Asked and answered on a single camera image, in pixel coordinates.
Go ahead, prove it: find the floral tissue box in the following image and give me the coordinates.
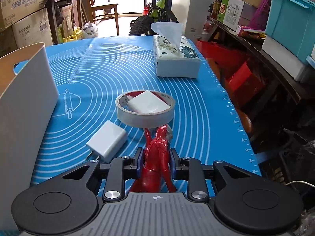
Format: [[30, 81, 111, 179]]
[[151, 22, 201, 78]]

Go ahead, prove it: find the lower cardboard box left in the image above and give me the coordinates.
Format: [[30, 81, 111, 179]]
[[12, 8, 53, 48]]

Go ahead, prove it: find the grey tape roll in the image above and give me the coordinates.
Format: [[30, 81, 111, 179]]
[[115, 89, 176, 128]]

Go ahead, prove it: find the wooden chair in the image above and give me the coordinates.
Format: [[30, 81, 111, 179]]
[[86, 0, 120, 35]]

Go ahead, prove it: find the cardboard box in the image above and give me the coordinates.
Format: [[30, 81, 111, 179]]
[[12, 8, 53, 48], [0, 0, 45, 31]]

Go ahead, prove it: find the green white carton box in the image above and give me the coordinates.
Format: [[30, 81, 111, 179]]
[[217, 0, 244, 31]]

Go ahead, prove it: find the red action figure toy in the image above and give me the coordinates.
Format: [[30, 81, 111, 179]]
[[130, 124, 176, 193]]

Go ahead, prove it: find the white freezer cabinet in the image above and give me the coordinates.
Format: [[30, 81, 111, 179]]
[[171, 0, 215, 42]]

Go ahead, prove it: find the teal plastic storage box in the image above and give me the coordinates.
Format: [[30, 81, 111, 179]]
[[265, 0, 315, 64]]

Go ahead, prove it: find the blue silicone baking mat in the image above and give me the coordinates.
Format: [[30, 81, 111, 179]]
[[13, 35, 262, 197]]

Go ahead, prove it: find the green black bicycle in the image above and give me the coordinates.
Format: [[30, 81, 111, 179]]
[[129, 0, 178, 36]]

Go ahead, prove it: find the white charger plug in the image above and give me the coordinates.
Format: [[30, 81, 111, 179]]
[[86, 120, 128, 163]]

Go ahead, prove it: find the beige plastic storage bin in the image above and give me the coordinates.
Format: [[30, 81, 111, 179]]
[[1, 42, 59, 230]]

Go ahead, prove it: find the upper cardboard box left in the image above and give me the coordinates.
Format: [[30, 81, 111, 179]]
[[0, 0, 45, 31]]

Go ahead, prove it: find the white box inside tape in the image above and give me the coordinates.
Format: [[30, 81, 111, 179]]
[[127, 91, 170, 114]]

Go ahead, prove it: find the yellow jug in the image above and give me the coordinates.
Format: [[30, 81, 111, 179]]
[[63, 28, 83, 43]]

